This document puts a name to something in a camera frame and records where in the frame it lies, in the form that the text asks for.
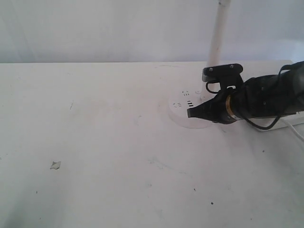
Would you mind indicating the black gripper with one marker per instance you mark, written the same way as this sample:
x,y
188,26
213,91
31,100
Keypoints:
x,y
223,108

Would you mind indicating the white desk lamp with sockets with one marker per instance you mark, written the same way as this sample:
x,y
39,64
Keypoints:
x,y
195,93

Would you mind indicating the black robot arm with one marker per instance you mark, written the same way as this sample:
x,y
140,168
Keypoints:
x,y
270,96

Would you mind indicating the white power strip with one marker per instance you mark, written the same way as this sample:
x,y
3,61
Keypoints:
x,y
295,119

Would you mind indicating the small torn tape scrap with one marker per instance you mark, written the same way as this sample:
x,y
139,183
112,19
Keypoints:
x,y
55,165

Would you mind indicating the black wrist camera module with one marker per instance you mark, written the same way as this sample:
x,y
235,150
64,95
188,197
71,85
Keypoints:
x,y
226,75

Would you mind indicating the white plug with cable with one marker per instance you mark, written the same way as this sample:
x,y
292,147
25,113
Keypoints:
x,y
295,132

